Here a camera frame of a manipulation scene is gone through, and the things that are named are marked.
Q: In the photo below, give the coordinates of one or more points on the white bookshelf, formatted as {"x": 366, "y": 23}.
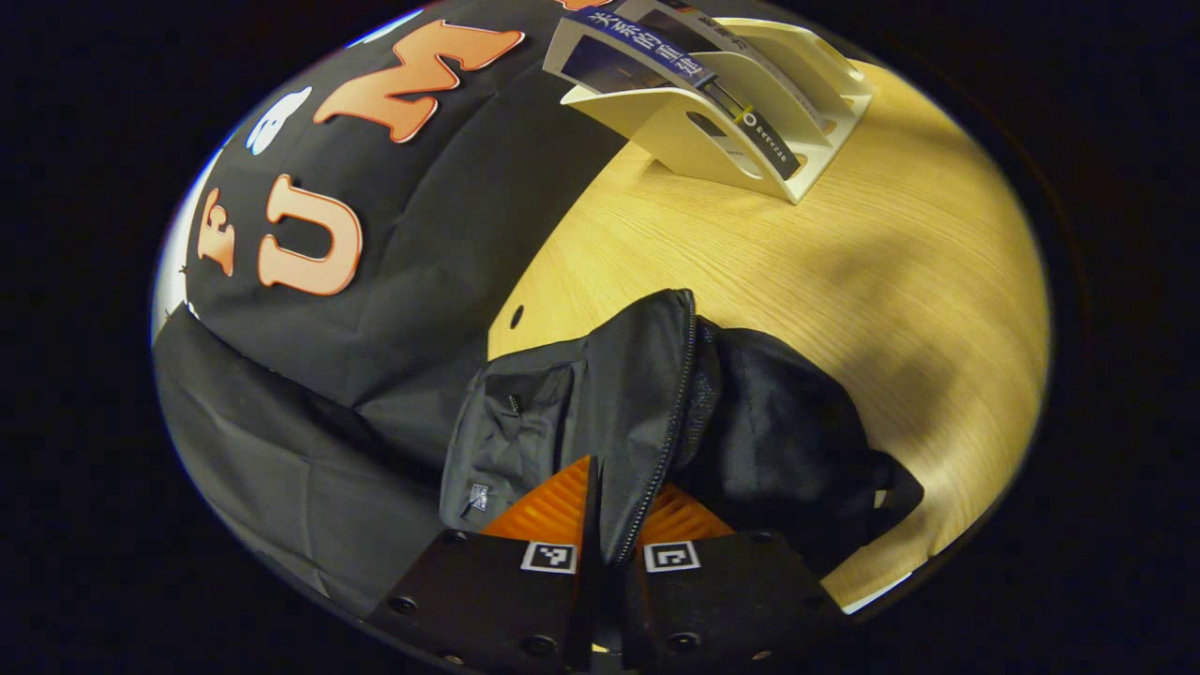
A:
{"x": 694, "y": 155}

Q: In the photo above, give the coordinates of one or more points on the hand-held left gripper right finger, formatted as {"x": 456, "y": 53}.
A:
{"x": 731, "y": 600}

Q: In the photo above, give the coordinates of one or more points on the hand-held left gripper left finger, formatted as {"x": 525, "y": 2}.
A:
{"x": 487, "y": 600}

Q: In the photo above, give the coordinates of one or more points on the black schoolbag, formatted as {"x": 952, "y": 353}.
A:
{"x": 609, "y": 394}

